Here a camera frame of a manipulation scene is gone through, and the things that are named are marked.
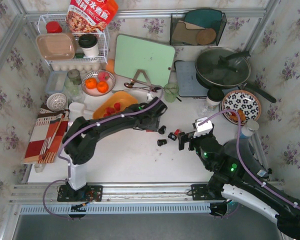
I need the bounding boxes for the black capsule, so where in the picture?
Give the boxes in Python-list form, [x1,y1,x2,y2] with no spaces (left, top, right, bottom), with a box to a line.
[158,125,167,135]
[157,139,167,147]

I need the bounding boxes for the grey blue cloth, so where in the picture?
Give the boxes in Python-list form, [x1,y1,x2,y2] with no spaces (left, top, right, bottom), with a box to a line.
[224,138,269,179]

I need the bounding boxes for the orange storage basket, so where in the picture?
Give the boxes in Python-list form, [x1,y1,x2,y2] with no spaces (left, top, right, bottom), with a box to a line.
[92,91,138,120]

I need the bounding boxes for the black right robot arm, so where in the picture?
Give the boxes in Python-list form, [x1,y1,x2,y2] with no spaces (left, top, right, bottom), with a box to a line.
[177,130,300,240]

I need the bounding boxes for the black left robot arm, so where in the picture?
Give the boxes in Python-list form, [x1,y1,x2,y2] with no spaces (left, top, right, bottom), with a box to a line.
[57,97,168,202]

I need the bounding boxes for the coffee cup black lid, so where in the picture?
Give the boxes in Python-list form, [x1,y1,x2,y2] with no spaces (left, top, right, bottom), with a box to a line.
[206,87,225,111]

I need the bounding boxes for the clear storage box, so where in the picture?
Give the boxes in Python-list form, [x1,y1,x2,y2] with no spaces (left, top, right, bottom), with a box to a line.
[45,71,67,95]

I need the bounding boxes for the black capsule numbered four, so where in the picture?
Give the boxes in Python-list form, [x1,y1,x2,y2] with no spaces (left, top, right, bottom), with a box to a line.
[168,132,178,141]

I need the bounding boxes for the clear plastic cup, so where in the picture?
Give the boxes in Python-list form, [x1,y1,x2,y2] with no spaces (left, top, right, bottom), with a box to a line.
[197,101,213,118]

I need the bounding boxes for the green glass cup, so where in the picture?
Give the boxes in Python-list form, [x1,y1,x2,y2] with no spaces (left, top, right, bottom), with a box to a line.
[163,83,179,103]

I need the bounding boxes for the copper spoon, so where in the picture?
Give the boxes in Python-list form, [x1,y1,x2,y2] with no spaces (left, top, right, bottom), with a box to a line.
[123,82,160,92]

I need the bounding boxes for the fried food pieces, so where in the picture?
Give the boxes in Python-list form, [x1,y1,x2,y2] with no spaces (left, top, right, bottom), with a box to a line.
[229,109,246,123]

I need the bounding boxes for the water bottle silver cap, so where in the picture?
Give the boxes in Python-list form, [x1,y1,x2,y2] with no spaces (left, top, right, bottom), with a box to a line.
[239,119,260,139]

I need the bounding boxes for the grey induction cooker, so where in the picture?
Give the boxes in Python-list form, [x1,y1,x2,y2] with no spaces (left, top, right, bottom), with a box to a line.
[174,60,208,98]

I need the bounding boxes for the orange right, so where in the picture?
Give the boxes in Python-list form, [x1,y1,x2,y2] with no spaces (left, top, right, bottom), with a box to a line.
[96,81,109,94]

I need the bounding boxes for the orange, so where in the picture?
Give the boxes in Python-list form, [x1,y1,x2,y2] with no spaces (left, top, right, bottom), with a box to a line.
[96,81,109,94]
[85,77,98,90]

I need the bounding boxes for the flower patterned plate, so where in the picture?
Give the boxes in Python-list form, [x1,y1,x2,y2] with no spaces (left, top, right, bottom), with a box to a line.
[221,90,262,126]

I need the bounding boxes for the peach in bowl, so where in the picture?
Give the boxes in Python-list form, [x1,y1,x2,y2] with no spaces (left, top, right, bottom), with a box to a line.
[97,70,110,82]

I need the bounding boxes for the orange sponge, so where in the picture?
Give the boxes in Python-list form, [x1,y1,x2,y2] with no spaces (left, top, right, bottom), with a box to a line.
[105,59,115,74]

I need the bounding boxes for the green cutting board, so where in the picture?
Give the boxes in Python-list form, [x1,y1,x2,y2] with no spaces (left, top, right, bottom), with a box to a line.
[114,34,176,87]

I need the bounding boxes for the orange left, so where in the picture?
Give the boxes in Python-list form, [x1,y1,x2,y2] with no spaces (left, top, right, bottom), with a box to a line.
[85,77,98,90]

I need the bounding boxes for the fruit bowl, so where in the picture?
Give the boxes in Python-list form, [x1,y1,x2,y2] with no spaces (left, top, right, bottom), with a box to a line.
[81,70,116,97]

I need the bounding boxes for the black frying pan with lid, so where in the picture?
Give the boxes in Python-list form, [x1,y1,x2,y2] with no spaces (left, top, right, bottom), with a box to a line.
[194,47,277,103]

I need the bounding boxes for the grey glass jar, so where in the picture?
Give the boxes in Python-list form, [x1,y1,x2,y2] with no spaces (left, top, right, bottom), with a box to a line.
[64,69,82,97]

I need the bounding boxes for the egg tray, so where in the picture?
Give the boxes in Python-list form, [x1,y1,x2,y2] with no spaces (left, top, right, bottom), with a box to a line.
[51,63,103,73]

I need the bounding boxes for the striped cloth mat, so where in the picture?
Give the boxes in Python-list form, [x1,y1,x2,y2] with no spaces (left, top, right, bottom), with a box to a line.
[22,104,69,164]

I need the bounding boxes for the white cup black lid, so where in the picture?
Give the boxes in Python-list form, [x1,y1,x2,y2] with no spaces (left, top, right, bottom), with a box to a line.
[78,33,99,57]

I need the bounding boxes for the round cork coaster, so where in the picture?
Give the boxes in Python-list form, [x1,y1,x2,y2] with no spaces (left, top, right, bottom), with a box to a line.
[195,28,217,45]

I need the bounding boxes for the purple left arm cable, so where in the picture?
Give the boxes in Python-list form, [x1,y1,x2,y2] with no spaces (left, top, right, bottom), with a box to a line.
[42,85,164,220]

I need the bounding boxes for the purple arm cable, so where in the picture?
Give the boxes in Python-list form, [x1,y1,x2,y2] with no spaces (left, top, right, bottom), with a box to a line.
[42,85,164,220]
[198,108,300,216]

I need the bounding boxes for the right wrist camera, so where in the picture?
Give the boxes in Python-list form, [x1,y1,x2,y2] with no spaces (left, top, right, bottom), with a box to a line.
[192,117,213,138]

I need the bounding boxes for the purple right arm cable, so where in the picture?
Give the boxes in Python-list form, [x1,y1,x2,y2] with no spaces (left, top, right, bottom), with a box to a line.
[198,108,300,216]

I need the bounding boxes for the white wire rack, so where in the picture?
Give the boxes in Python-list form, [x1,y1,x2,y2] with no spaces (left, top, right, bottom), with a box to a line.
[36,13,110,65]

